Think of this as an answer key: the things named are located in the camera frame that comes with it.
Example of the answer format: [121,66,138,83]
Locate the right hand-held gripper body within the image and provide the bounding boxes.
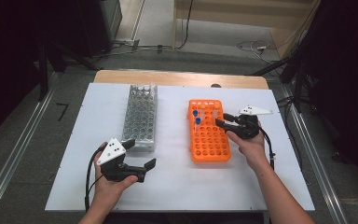
[227,105,274,140]

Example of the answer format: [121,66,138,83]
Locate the black hanging cable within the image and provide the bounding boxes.
[175,0,194,50]

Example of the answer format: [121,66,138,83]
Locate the metal floor rail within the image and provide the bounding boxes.
[273,81,351,224]
[0,72,60,224]

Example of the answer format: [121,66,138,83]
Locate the hand-held gripper cable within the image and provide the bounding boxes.
[259,127,276,172]
[84,146,106,213]

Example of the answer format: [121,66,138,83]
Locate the orange plastic tube rack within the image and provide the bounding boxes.
[186,98,232,163]

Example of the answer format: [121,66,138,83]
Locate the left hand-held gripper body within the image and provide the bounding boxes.
[96,137,147,184]

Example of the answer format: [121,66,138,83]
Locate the dark cabinet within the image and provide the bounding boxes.
[74,0,123,59]

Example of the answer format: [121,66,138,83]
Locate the right hand-held gripper cable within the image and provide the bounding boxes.
[259,127,276,172]

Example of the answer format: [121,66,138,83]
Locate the dark curtain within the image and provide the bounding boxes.
[0,0,45,144]
[307,0,358,188]

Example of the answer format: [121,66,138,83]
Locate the left hand-held gripper cable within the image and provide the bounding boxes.
[84,146,106,213]

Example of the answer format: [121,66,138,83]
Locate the person's right hand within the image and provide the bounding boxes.
[226,120,270,174]

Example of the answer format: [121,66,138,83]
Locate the black floor cables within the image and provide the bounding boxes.
[276,95,296,150]

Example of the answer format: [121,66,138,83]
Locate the white board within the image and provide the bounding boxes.
[45,82,315,213]

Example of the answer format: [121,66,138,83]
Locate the person's left hand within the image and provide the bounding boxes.
[93,142,140,204]

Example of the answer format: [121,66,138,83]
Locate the clear tube rack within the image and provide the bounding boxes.
[120,84,158,153]

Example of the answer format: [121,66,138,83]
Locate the black metal stand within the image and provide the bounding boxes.
[245,55,311,113]
[36,40,101,102]

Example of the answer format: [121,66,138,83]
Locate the white floor cable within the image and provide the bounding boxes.
[236,39,281,64]

